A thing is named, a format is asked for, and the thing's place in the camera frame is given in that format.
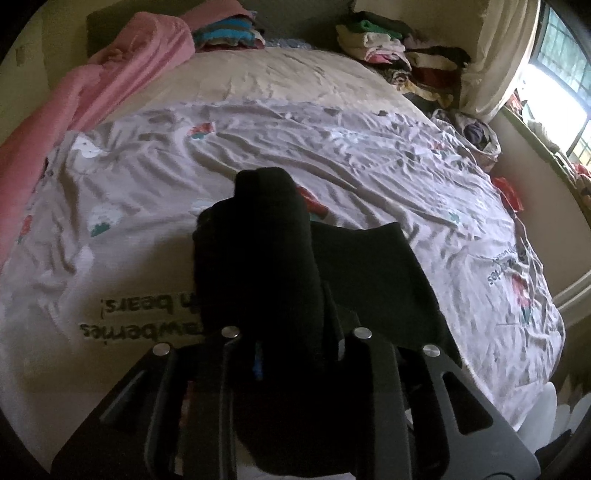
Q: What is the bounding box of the printed grey bedsheet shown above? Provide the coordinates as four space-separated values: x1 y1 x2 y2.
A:
0 99 567 462

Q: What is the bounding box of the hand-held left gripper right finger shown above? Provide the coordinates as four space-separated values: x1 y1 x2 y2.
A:
323 282 541 480

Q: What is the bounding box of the dark grey headboard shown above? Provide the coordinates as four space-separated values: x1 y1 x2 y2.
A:
87 0 357 48

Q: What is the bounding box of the black sweater with orange patches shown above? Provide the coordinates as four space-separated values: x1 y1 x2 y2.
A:
191 167 463 468

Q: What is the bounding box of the white plastic object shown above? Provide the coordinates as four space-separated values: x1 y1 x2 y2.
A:
521 382 574 454

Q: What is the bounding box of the pink pillow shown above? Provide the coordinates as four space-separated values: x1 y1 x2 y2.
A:
180 0 256 34

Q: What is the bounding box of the striped folded cloth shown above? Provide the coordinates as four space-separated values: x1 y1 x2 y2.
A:
191 16 267 51

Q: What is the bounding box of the window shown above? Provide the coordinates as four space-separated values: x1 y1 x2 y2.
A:
503 4 591 163

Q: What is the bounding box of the cream mattress sheet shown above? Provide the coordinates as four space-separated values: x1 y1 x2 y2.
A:
92 46 435 131

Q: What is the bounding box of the pile of folded clothes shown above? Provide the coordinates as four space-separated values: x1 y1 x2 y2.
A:
335 10 472 103

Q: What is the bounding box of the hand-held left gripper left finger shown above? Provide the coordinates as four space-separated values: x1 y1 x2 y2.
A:
53 325 265 480

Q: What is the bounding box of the white bag of clothes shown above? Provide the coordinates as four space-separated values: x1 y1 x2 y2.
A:
433 108 502 168

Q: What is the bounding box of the pink blanket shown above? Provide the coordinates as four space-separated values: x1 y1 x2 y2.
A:
0 11 197 269

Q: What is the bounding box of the red cloth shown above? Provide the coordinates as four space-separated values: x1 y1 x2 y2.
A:
491 175 526 214

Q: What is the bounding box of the cream curtain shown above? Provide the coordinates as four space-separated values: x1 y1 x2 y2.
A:
462 0 542 117

